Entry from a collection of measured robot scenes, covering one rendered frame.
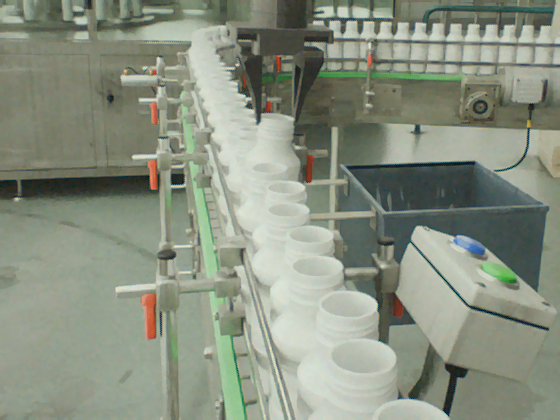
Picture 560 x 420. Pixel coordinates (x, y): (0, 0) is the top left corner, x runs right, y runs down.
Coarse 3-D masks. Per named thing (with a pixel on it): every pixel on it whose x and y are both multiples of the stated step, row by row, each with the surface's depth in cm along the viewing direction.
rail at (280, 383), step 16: (224, 176) 86; (224, 192) 82; (256, 288) 57; (256, 304) 55; (272, 352) 48; (256, 368) 58; (272, 368) 47; (256, 384) 57; (400, 384) 45; (288, 400) 43; (288, 416) 41
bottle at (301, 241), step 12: (300, 228) 56; (312, 228) 56; (324, 228) 56; (288, 240) 54; (300, 240) 56; (312, 240) 56; (324, 240) 56; (288, 252) 54; (300, 252) 53; (312, 252) 53; (324, 252) 53; (288, 264) 54; (276, 288) 55; (276, 300) 54; (288, 300) 53; (276, 312) 54
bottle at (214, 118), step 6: (216, 90) 113; (222, 90) 115; (228, 90) 116; (234, 90) 115; (216, 96) 113; (216, 102) 113; (216, 108) 114; (216, 114) 113; (210, 120) 113; (216, 120) 113; (210, 126) 114; (210, 150) 115; (210, 156) 115; (210, 162) 116; (210, 168) 116
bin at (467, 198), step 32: (352, 192) 145; (384, 192) 156; (416, 192) 158; (448, 192) 160; (480, 192) 157; (512, 192) 143; (352, 224) 145; (384, 224) 124; (416, 224) 126; (448, 224) 127; (480, 224) 129; (512, 224) 130; (544, 224) 132; (352, 256) 146; (512, 256) 132
